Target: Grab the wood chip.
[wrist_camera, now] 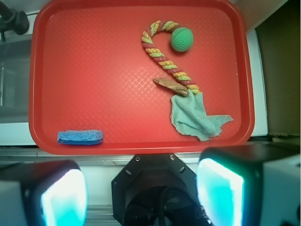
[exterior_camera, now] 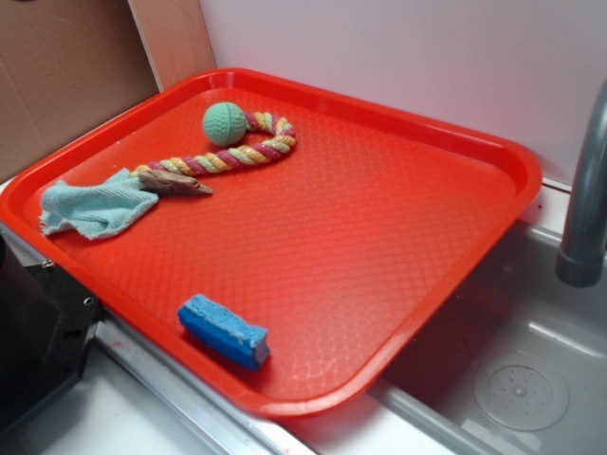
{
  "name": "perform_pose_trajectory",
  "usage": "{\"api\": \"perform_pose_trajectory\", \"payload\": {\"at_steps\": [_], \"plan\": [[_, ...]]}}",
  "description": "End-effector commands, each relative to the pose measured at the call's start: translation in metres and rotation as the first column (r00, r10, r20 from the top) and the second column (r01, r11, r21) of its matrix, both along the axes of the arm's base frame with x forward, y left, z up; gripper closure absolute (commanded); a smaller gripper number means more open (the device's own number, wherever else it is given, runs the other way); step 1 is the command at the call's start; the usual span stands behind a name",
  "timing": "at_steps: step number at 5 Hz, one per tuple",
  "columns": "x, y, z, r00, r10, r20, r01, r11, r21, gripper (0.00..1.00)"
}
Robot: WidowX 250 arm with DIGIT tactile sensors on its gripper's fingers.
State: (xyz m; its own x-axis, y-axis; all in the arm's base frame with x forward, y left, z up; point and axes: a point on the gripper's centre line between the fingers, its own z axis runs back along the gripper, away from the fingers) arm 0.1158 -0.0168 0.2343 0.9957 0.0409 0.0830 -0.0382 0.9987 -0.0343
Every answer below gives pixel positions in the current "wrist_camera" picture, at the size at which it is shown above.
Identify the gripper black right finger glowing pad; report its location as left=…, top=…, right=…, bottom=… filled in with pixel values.
left=196, top=142, right=301, bottom=226

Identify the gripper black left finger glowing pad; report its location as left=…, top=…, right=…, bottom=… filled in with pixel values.
left=0, top=160, right=88, bottom=226

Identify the brown wood chip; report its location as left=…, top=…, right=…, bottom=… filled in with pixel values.
left=153, top=78, right=188, bottom=97

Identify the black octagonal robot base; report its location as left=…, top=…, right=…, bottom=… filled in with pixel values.
left=111, top=154, right=212, bottom=226

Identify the blue sponge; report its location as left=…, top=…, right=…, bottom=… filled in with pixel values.
left=57, top=129, right=103, bottom=145

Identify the teal cloth rag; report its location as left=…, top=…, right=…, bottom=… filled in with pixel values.
left=170, top=91, right=233, bottom=142

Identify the red plastic tray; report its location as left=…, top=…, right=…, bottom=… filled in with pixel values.
left=29, top=0, right=254, bottom=155

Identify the green rubber ball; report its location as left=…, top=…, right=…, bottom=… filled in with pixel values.
left=170, top=27, right=194, bottom=52

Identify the black clamp knob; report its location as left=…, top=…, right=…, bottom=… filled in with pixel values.
left=0, top=1, right=30, bottom=42

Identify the twisted multicolour rope toy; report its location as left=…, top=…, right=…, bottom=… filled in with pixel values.
left=141, top=20, right=200, bottom=95

